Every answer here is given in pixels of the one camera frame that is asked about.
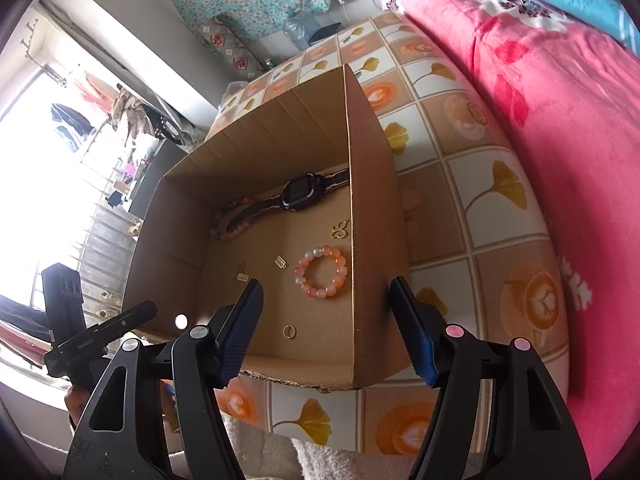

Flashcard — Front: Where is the small gold clip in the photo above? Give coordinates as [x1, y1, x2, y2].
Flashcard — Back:
[274, 256, 288, 269]

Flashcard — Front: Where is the pink orange bead bracelet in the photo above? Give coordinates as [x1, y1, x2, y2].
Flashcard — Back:
[292, 244, 350, 302]

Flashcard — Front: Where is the multicolour bead bracelet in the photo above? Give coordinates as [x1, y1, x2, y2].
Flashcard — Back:
[208, 195, 262, 244]

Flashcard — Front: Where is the pink strap smart watch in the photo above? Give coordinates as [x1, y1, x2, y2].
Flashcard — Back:
[220, 168, 350, 240]

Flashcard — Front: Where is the left hand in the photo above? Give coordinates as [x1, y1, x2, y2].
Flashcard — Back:
[64, 386, 91, 429]

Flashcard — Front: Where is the patterned tile tablecloth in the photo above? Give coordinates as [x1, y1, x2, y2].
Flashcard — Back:
[214, 12, 570, 456]

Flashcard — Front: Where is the white fluffy towel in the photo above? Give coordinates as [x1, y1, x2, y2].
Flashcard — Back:
[222, 414, 416, 480]

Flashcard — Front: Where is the brown cardboard box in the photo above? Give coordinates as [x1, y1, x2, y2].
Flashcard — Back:
[122, 65, 409, 390]

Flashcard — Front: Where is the dark grey cabinet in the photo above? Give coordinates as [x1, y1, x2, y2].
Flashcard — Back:
[125, 140, 186, 219]

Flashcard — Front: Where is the pink floral blanket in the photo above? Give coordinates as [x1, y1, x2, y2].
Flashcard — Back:
[382, 0, 639, 479]

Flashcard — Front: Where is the blue water jug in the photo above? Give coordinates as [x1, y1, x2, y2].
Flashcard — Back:
[283, 12, 320, 51]

